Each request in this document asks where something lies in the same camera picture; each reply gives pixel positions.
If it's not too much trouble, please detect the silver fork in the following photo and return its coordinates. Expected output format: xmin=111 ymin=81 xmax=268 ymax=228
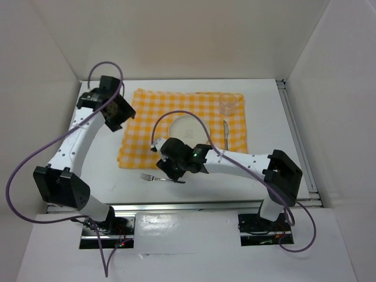
xmin=140 ymin=173 xmax=186 ymax=184

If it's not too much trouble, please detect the cream round plate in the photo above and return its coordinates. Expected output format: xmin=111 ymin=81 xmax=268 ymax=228
xmin=168 ymin=115 xmax=208 ymax=147

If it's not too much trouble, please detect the yellow white checkered cloth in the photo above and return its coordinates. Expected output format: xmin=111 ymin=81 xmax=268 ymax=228
xmin=117 ymin=88 xmax=248 ymax=169

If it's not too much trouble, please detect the silver table knife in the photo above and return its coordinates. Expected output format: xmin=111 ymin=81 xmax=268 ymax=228
xmin=223 ymin=120 xmax=229 ymax=150

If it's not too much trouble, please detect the clear plastic cup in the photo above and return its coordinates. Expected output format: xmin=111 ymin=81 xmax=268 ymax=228
xmin=219 ymin=93 xmax=237 ymax=116

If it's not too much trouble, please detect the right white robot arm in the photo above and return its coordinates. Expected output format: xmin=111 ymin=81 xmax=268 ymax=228
xmin=150 ymin=137 xmax=303 ymax=230

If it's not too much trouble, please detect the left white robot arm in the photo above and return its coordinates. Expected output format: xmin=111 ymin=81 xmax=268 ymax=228
xmin=33 ymin=76 xmax=136 ymax=234

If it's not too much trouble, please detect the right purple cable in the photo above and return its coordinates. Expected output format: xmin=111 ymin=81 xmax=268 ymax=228
xmin=151 ymin=110 xmax=317 ymax=253

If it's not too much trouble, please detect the purple cable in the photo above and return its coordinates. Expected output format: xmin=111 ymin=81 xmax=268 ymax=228
xmin=5 ymin=61 xmax=126 ymax=278
xmin=151 ymin=110 xmax=317 ymax=253

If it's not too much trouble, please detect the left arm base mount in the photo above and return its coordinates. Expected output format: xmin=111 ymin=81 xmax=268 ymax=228
xmin=72 ymin=216 xmax=135 ymax=250

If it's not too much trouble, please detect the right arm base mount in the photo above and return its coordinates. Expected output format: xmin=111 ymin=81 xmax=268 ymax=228
xmin=238 ymin=213 xmax=294 ymax=246

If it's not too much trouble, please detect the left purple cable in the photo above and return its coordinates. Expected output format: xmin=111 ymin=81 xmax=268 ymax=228
xmin=5 ymin=61 xmax=126 ymax=278

